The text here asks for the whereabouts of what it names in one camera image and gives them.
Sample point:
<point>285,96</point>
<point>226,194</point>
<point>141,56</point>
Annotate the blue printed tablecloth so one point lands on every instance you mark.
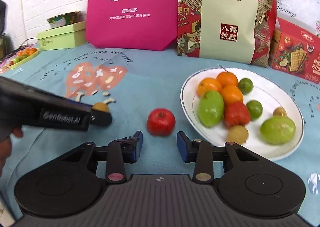
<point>150,79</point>

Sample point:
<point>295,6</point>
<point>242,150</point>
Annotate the red cracker box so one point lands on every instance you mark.
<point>295,54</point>

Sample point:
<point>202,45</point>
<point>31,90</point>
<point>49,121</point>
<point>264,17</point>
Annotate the white plate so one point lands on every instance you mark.
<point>275,92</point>

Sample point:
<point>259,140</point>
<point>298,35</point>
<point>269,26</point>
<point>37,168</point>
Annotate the pile of small citrus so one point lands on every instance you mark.
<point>25,53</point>

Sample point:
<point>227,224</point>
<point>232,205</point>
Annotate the yellow-green tray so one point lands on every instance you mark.
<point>25,61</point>

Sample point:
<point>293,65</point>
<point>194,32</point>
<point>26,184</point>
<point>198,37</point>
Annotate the red patterned gift bag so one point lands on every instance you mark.
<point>225,17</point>

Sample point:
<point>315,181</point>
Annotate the orange with stem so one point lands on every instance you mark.
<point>227,79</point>

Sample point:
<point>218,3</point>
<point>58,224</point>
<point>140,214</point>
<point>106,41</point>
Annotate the small green tomato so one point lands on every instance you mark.
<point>254,109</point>
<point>245,86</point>

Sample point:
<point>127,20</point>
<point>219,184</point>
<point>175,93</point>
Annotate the person's left hand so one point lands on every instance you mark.
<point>6,152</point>

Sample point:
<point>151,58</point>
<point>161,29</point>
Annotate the brown longan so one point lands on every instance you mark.
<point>280,112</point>
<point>237,134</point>
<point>101,107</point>

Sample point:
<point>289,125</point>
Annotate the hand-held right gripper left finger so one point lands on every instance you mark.
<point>138,143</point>

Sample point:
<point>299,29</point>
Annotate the small green mango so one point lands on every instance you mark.
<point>277,129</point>

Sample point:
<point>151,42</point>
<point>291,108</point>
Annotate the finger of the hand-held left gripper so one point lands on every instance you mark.
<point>101,118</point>

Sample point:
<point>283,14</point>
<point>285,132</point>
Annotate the pink tote bag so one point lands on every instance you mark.
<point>132,17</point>

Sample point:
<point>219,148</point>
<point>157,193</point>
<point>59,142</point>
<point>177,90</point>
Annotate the light green box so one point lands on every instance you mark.
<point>62,38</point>

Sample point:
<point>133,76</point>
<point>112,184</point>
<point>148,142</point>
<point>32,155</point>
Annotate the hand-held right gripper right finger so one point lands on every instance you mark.
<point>181,144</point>

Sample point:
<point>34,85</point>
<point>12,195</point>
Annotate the small red apple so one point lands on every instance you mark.
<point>237,114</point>
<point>161,121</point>

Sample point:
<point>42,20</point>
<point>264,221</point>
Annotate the green patterned bowl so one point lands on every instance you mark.
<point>62,19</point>

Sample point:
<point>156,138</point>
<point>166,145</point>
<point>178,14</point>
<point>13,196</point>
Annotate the large green mango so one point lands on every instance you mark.
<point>210,108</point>

